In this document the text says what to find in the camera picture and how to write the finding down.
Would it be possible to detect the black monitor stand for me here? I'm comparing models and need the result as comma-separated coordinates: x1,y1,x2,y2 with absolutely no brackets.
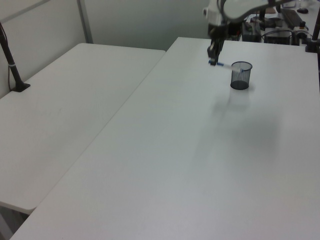
252,9,285,29

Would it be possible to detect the black mesh pen cup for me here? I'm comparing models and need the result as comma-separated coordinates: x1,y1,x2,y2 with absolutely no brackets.
230,61,253,91

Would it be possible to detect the black camera stand pole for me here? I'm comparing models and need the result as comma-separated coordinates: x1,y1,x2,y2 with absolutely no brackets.
0,21,31,94

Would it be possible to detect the white marker blue cap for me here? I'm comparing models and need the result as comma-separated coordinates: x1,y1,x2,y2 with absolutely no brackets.
208,59,245,74

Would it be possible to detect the grey box black knob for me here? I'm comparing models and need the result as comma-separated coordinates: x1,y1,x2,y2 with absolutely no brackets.
292,21,310,39

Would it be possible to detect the white side table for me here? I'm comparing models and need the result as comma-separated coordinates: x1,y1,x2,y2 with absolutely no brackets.
0,42,167,240

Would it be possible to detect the dark equipment rack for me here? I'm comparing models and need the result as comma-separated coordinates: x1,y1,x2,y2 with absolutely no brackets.
226,22,242,38

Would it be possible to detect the black clamp stand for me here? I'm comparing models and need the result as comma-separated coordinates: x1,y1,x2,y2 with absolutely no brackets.
304,17,320,53

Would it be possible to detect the dark green box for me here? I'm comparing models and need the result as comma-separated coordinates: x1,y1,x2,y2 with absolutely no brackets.
241,21,261,42

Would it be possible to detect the black keyboard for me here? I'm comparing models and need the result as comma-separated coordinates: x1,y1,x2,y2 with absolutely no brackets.
281,8,303,28

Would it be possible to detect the thin black stand cable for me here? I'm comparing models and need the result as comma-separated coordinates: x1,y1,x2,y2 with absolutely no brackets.
0,23,13,91

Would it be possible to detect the dark electronics box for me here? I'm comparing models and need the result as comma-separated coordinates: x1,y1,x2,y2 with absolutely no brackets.
263,26,294,46

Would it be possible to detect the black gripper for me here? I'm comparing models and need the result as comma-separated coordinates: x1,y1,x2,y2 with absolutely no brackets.
206,22,228,67

